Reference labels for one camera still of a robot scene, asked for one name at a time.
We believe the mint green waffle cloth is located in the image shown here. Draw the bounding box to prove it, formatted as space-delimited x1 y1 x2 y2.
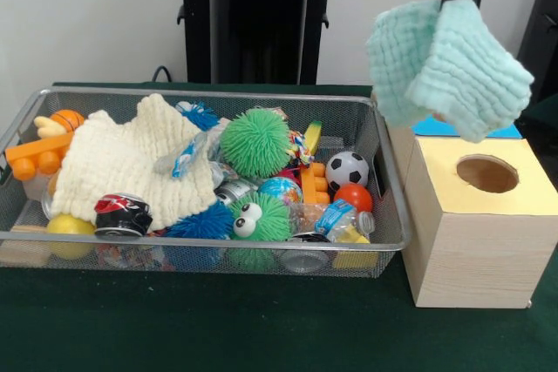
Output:
365 0 535 143

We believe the wooden box with three holes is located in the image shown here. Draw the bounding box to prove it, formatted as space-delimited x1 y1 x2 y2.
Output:
371 91 558 309

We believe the shallow clear mesh bin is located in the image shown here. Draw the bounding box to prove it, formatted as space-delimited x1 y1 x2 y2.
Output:
0 87 413 280

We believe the black upright panel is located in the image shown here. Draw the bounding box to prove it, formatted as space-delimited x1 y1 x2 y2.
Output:
514 0 558 105

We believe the dark green table cloth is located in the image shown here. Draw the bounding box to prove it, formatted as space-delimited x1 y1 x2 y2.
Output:
521 95 558 164
0 81 558 372

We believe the small soccer ball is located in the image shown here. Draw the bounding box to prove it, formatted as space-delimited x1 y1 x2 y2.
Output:
325 151 371 193

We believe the orange ball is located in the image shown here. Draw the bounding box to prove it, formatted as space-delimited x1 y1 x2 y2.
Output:
333 183 375 213

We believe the green spiky rubber ball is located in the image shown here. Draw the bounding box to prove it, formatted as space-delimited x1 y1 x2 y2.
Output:
218 105 292 178

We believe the crushed clear plastic bottle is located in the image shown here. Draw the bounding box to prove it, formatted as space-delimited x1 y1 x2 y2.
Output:
289 198 377 242

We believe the small globe ball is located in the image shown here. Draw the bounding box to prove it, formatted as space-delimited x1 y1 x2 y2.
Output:
256 176 304 206

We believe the blue spiky ball with eyes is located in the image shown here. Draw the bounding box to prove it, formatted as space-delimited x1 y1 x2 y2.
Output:
175 100 220 132

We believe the green spiky ball with eyes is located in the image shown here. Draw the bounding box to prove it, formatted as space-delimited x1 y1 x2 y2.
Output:
228 192 292 242

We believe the blue spiky rubber ball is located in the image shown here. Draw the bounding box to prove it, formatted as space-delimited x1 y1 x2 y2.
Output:
164 200 235 240

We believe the cream waffle cloth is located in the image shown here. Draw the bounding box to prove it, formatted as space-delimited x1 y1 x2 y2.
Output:
51 92 219 232

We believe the crushed black red can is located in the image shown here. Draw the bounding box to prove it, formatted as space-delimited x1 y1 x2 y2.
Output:
94 192 154 240

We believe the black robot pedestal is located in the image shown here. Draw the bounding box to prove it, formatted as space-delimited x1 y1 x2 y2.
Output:
167 0 352 85

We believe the black looped cable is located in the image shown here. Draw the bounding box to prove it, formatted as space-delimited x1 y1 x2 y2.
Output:
151 65 176 84

